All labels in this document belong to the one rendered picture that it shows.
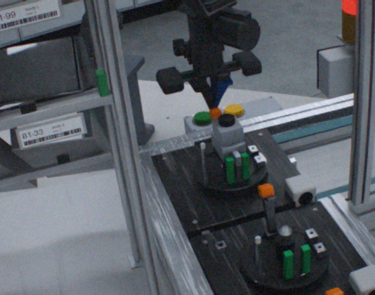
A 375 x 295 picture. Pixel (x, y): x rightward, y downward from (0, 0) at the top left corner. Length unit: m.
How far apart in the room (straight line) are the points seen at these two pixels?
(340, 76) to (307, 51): 2.78
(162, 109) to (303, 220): 0.65
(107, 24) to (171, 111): 0.88
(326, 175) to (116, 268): 0.44
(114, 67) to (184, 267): 0.40
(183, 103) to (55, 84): 0.85
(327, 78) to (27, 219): 0.70
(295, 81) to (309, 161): 2.18
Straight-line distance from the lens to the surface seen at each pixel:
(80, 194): 1.39
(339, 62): 1.00
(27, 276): 1.24
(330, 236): 1.07
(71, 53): 0.83
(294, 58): 3.71
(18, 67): 0.84
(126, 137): 0.83
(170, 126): 1.56
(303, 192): 1.13
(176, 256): 1.06
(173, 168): 1.23
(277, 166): 1.21
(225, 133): 1.11
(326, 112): 1.39
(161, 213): 1.16
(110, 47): 0.77
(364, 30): 0.96
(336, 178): 1.27
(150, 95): 1.70
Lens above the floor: 1.69
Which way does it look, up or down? 34 degrees down
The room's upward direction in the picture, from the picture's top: 7 degrees counter-clockwise
